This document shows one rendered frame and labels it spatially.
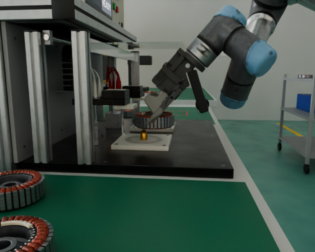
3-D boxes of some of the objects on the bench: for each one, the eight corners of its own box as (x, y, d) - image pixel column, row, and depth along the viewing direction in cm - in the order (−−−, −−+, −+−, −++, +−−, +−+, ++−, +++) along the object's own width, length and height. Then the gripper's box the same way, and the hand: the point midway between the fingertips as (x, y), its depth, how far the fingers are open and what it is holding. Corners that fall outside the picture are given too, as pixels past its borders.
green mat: (206, 107, 185) (206, 107, 185) (215, 124, 125) (215, 123, 125) (64, 105, 195) (64, 105, 195) (9, 120, 135) (9, 120, 135)
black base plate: (211, 125, 124) (211, 119, 123) (233, 179, 61) (233, 168, 61) (103, 123, 128) (102, 117, 128) (21, 171, 66) (20, 161, 65)
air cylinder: (124, 125, 111) (123, 110, 110) (119, 128, 104) (119, 113, 103) (111, 124, 111) (110, 110, 110) (105, 128, 104) (105, 113, 103)
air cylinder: (106, 139, 87) (105, 121, 86) (98, 145, 80) (98, 125, 79) (89, 139, 88) (89, 120, 87) (80, 145, 80) (79, 125, 79)
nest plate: (171, 138, 89) (171, 134, 89) (168, 151, 74) (168, 146, 74) (123, 137, 90) (123, 133, 90) (110, 149, 76) (110, 144, 76)
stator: (19, 310, 27) (15, 274, 26) (-87, 297, 29) (-93, 263, 28) (71, 241, 38) (69, 215, 37) (-8, 235, 39) (-11, 209, 39)
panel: (103, 117, 129) (101, 48, 124) (18, 163, 64) (5, 21, 59) (101, 117, 129) (98, 48, 124) (13, 162, 65) (0, 21, 59)
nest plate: (175, 124, 113) (175, 121, 112) (173, 132, 98) (173, 128, 98) (137, 123, 114) (137, 120, 114) (129, 131, 99) (129, 127, 99)
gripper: (181, 49, 85) (137, 101, 89) (180, 43, 67) (124, 108, 71) (203, 69, 86) (158, 119, 90) (207, 68, 68) (151, 131, 72)
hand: (151, 120), depth 81 cm, fingers closed on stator, 13 cm apart
